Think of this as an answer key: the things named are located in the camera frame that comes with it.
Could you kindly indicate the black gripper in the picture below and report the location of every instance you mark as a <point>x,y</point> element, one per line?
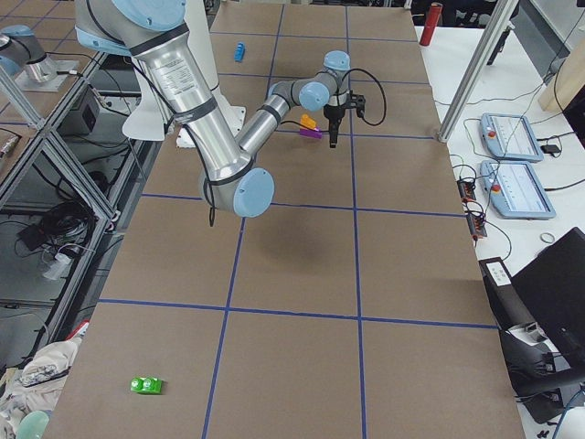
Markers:
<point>334,113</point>

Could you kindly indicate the orange trapezoid block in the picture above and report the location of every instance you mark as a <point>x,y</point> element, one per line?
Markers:
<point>307,122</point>

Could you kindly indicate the purple trapezoid block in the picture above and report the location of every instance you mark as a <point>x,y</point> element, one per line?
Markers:
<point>316,134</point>

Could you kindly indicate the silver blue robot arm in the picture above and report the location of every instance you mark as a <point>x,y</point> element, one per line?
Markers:
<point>172,42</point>
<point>24,59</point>

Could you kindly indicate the blue toy block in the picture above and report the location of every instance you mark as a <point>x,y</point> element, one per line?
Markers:
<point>239,51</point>

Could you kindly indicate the red cardboard tube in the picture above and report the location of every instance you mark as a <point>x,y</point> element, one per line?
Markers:
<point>432,18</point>

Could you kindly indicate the black power strip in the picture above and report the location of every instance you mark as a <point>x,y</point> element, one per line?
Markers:
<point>473,210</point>

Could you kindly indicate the far teach pendant tablet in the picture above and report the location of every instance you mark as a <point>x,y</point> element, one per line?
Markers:
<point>508,136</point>

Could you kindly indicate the teach pendant tablet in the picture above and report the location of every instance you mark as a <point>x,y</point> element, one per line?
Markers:
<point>508,136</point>
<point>514,190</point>

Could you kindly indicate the brown paper table cover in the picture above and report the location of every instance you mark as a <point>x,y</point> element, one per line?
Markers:
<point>352,308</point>

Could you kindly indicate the near teach pendant tablet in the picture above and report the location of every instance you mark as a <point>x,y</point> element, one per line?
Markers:
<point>514,190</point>

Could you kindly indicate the white remote control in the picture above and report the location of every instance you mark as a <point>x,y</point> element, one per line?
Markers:
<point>498,273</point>

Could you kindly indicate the black laptop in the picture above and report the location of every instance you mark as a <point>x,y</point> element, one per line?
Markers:
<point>552,289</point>

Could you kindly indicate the green toy block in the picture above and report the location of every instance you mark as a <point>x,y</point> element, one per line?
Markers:
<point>148,385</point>

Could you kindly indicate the black office chair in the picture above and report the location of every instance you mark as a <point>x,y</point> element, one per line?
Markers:
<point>544,382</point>

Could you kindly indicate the patterned cloth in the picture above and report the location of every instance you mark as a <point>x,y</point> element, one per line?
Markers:
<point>38,385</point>

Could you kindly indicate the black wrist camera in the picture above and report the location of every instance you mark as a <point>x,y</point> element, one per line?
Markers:
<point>356,102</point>

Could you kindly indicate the aluminium frame post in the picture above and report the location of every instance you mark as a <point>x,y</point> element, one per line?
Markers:
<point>493,31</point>

